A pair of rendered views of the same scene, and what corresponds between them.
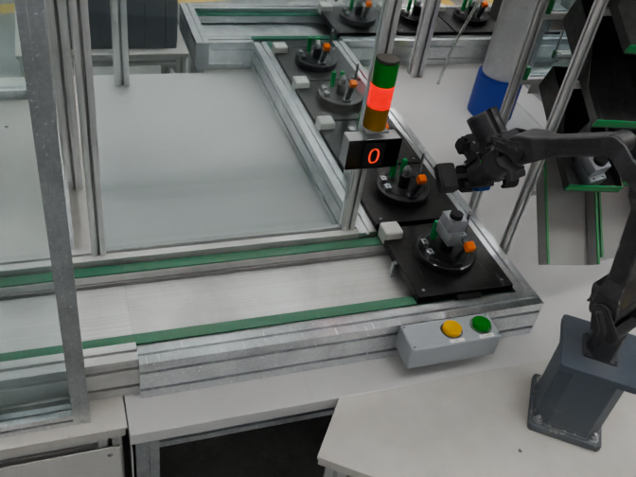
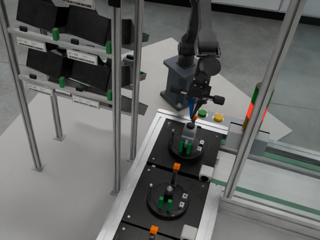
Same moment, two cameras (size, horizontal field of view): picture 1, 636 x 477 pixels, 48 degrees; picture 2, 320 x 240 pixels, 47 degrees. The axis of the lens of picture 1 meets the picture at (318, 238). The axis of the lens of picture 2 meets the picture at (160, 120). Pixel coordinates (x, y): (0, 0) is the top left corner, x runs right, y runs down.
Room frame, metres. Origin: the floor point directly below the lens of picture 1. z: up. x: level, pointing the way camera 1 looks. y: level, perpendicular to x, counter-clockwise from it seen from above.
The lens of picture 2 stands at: (2.12, 0.19, 2.02)
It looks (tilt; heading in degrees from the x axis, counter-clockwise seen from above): 44 degrees down; 217
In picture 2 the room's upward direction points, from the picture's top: 6 degrees clockwise
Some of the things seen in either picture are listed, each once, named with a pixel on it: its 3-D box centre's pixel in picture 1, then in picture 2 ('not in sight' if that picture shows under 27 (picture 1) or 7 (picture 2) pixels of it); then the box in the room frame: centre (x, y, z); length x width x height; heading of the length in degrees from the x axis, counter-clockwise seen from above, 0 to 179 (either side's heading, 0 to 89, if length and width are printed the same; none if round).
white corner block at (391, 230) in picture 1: (390, 233); (205, 174); (1.34, -0.17, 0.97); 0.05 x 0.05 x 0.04; 24
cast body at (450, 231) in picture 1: (450, 222); (188, 133); (1.30, -0.29, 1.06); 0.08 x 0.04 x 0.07; 25
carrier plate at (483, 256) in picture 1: (443, 258); (185, 148); (1.29, -0.30, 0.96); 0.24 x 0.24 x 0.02; 24
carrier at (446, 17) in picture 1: (471, 8); not in sight; (2.83, -0.45, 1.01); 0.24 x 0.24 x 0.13; 24
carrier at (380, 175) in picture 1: (404, 178); (168, 193); (1.53, -0.19, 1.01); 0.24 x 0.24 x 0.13; 24
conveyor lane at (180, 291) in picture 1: (316, 282); (259, 184); (1.19, -0.01, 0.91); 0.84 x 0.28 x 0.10; 114
